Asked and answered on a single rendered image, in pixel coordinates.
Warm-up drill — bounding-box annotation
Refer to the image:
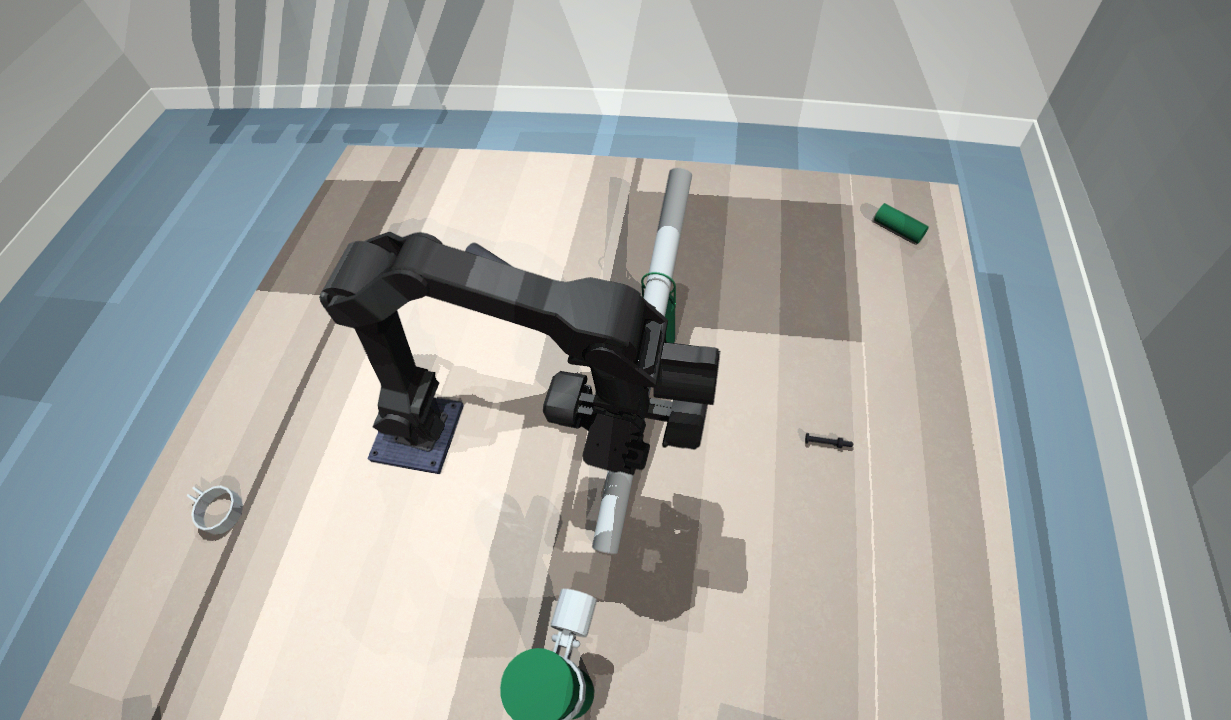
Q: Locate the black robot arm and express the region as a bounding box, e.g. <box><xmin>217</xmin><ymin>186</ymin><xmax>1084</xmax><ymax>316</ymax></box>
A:
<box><xmin>319</xmin><ymin>233</ymin><xmax>721</xmax><ymax>475</ymax></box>

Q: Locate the black bolt with nut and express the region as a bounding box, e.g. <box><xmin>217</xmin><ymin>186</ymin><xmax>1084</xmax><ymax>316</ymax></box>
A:
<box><xmin>805</xmin><ymin>433</ymin><xmax>854</xmax><ymax>448</ymax></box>

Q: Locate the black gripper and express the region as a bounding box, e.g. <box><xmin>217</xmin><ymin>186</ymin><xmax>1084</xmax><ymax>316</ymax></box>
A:
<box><xmin>543</xmin><ymin>370</ymin><xmax>708</xmax><ymax>450</ymax></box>

